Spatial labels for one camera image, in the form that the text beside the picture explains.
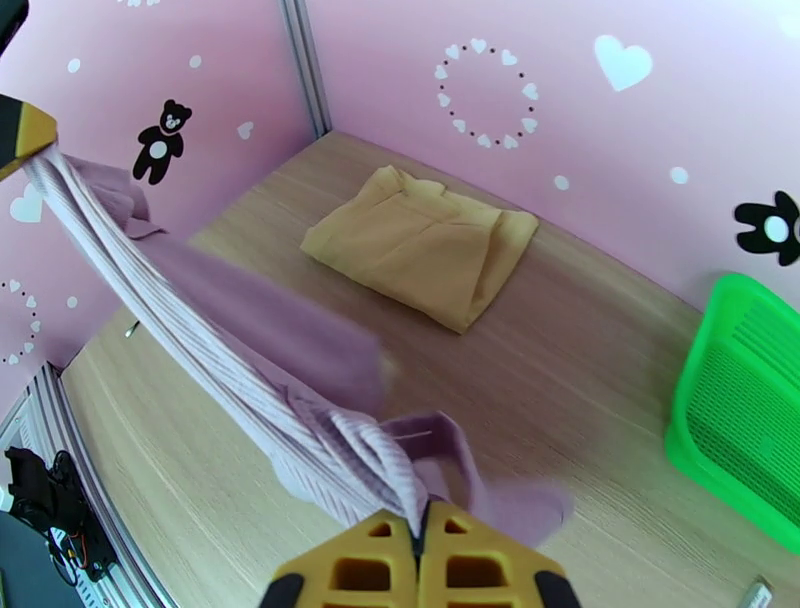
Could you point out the tan garment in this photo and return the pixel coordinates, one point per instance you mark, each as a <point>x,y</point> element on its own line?
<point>412,250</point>

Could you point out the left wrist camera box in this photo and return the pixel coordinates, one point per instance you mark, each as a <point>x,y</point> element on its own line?
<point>9,22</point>

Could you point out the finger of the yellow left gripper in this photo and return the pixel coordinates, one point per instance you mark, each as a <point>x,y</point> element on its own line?
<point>25,131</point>
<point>9,170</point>

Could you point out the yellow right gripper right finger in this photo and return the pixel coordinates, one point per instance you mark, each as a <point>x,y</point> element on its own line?
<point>494,562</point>

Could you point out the aluminium corner post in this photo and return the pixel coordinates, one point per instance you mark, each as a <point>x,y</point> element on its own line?
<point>306,69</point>

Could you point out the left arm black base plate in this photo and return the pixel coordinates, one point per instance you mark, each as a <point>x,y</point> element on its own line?
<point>28,481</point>

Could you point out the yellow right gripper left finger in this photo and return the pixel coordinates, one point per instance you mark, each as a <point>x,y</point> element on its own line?
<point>350,562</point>

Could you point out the green plastic basket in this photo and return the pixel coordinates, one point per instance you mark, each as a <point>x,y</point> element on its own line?
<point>737,406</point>

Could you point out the lilac ribbed garment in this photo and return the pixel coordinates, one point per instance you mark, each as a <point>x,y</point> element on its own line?
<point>250,331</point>

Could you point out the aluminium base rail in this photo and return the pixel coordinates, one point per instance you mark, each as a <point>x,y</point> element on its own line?
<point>75,425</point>

